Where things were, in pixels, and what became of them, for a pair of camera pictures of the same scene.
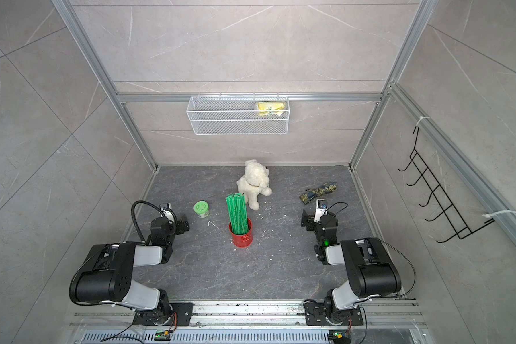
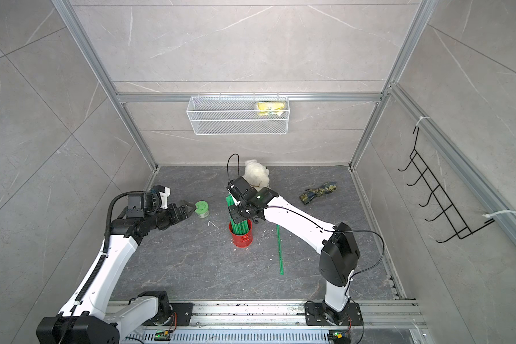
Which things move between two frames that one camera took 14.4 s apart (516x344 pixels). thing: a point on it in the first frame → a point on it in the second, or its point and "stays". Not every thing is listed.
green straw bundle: x=238 y=212 stays
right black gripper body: x=312 y=226 → x=239 y=213
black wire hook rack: x=435 y=188 stays
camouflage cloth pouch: x=310 y=194 stays
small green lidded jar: x=201 y=208 stays
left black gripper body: x=177 y=229 → x=165 y=218
